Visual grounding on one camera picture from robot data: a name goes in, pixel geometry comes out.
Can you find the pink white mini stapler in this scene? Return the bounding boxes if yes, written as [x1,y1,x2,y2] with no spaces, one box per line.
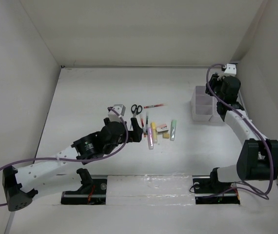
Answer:
[156,124,168,134]

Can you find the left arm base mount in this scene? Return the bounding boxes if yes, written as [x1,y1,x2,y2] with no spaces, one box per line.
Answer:
[60,168,108,205]

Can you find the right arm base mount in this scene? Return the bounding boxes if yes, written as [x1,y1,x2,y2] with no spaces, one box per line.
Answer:
[189,169,240,205]

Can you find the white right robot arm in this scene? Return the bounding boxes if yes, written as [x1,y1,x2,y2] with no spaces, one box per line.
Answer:
[205,74,278,192]

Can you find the yellow highlighter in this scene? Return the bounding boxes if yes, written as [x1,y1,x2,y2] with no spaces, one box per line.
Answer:
[151,122,158,144]

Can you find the red pen refill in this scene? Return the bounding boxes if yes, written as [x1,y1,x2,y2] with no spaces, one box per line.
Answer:
[143,103,167,109]

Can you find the orange pen refill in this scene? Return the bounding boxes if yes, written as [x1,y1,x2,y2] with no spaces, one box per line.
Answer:
[139,114,145,133]

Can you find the green pen refill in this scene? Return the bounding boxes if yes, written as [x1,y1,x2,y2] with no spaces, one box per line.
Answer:
[145,112,149,137]

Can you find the white compartment organizer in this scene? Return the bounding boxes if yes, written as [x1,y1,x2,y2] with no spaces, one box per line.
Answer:
[190,86,224,124]

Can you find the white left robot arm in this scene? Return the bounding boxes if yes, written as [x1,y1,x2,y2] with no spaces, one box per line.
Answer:
[2,117,143,212]

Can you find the yellow eraser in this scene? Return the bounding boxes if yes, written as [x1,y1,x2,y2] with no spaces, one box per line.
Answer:
[162,133,170,139]

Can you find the pink highlighter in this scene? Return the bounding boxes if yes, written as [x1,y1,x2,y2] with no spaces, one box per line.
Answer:
[148,127,154,150]

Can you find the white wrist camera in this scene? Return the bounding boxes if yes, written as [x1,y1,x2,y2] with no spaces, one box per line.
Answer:
[108,104,126,122]
[222,63,237,76]

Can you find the green highlighter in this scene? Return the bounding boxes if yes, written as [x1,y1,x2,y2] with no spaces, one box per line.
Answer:
[170,119,177,141]

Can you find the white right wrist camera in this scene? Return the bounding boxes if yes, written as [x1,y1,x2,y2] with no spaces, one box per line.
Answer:
[222,63,237,76]

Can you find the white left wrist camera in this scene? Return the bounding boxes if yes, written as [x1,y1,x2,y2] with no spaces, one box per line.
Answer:
[108,104,126,122]

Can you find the black handled scissors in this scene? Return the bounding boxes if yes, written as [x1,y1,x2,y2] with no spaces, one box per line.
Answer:
[131,104,143,118]

